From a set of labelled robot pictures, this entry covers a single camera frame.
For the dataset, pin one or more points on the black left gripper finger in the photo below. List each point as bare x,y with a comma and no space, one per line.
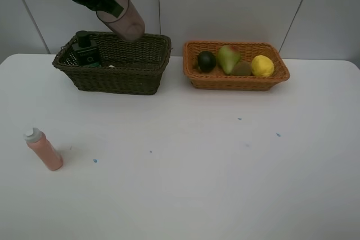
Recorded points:
110,7

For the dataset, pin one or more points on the translucent pink plastic cup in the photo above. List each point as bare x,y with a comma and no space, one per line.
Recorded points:
128,26

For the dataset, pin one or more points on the dark green pump bottle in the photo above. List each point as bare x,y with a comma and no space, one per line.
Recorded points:
86,50

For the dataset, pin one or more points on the dark green mangosteen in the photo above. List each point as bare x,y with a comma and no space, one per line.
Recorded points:
205,62

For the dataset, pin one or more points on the green pear red blush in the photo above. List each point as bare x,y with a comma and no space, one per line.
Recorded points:
228,57

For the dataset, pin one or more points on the brown kiwi fruit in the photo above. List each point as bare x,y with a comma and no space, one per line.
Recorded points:
242,68

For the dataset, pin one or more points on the pink bottle white cap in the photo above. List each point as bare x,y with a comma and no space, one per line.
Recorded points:
37,141

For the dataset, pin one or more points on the yellow lemon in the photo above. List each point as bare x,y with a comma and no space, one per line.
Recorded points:
262,66

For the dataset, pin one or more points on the dark brown wicker basket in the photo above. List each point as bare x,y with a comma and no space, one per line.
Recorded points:
139,65

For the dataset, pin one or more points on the orange wicker basket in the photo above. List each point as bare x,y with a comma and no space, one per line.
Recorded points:
218,80

